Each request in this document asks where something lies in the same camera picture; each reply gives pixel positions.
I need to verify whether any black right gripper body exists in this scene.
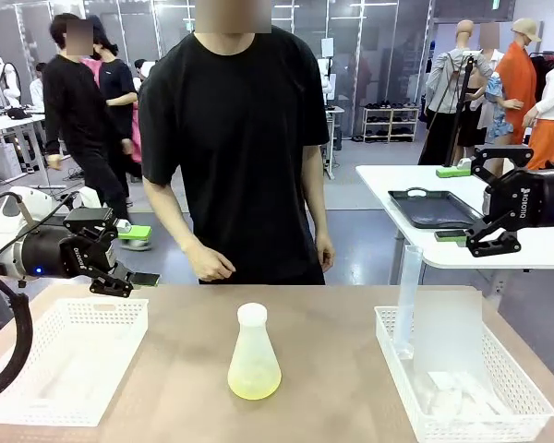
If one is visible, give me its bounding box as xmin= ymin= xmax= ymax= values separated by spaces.
xmin=483 ymin=167 xmax=554 ymax=229

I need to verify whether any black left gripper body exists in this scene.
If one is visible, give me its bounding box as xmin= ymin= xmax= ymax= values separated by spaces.
xmin=20 ymin=228 xmax=120 ymax=281

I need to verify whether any clear plastic beaker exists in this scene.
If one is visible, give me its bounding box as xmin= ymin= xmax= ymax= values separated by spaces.
xmin=410 ymin=290 xmax=488 ymax=385

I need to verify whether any white round flask cap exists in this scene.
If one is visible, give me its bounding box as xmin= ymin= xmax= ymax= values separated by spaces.
xmin=237 ymin=302 xmax=270 ymax=325

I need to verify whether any person's left forearm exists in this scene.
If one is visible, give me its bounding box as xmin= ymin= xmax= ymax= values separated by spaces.
xmin=303 ymin=184 xmax=330 ymax=237

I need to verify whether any person's right forearm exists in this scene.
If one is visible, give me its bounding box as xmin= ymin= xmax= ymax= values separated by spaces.
xmin=143 ymin=179 xmax=207 ymax=253

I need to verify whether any person's right hand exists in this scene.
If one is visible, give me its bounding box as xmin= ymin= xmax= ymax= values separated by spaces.
xmin=187 ymin=239 xmax=237 ymax=283

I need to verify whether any person's left hand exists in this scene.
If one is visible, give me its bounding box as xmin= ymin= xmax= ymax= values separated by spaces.
xmin=314 ymin=232 xmax=337 ymax=272

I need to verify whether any black serving tray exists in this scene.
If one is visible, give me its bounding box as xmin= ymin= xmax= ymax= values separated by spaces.
xmin=387 ymin=186 xmax=485 ymax=231

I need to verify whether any white side table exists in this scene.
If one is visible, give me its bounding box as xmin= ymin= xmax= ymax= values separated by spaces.
xmin=355 ymin=163 xmax=554 ymax=287

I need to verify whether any mannequin in orange trousers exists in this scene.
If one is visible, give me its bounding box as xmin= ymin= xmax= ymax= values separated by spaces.
xmin=524 ymin=49 xmax=554 ymax=171

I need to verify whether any mannequin in blue floral dress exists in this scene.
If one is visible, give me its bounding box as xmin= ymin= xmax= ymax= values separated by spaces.
xmin=484 ymin=71 xmax=523 ymax=144

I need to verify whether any white shoe rack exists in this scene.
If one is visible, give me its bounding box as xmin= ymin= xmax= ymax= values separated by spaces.
xmin=362 ymin=105 xmax=420 ymax=144

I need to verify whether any black tripod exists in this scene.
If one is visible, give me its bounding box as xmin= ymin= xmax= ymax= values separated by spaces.
xmin=442 ymin=50 xmax=479 ymax=167

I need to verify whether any white perforated plastic basket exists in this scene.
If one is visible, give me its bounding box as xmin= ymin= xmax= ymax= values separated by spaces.
xmin=373 ymin=304 xmax=554 ymax=443
xmin=0 ymin=298 xmax=150 ymax=426

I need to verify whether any mannequin in grey shirt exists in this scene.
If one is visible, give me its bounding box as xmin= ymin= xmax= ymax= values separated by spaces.
xmin=424 ymin=18 xmax=495 ymax=167

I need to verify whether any person in pink clothes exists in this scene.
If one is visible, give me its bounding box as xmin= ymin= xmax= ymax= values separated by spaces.
xmin=79 ymin=55 xmax=143 ymax=165

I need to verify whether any clear graduated cylinder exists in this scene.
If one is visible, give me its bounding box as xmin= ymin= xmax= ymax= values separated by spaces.
xmin=393 ymin=244 xmax=424 ymax=360

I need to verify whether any mannequin in orange coat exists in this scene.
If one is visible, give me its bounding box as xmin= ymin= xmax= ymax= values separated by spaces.
xmin=495 ymin=18 xmax=544 ymax=147

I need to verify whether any person in black long sleeves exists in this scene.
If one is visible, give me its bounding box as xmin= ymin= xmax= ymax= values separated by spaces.
xmin=42 ymin=12 xmax=135 ymax=222

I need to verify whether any white office desk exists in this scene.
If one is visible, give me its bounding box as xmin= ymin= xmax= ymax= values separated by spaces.
xmin=0 ymin=113 xmax=47 ymax=186

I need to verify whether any long-haired person in black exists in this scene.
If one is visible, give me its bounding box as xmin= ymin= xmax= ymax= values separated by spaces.
xmin=90 ymin=16 xmax=142 ymax=207

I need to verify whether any clear plastic wrapper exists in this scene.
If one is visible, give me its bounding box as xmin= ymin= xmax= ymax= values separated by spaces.
xmin=428 ymin=368 xmax=510 ymax=415

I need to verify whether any translucent Erlenmeyer flask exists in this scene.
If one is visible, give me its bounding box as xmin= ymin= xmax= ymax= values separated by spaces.
xmin=227 ymin=302 xmax=283 ymax=401

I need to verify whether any person in black t-shirt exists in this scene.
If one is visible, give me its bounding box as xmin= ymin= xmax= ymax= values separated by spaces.
xmin=137 ymin=0 xmax=336 ymax=286

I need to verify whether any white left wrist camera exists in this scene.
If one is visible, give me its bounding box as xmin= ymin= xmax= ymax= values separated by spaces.
xmin=69 ymin=186 xmax=107 ymax=211

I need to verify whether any dark gripper cable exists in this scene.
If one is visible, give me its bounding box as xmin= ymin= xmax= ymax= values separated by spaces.
xmin=0 ymin=190 xmax=33 ymax=232

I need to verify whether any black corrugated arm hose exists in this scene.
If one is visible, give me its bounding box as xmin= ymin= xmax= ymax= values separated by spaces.
xmin=0 ymin=262 xmax=33 ymax=407

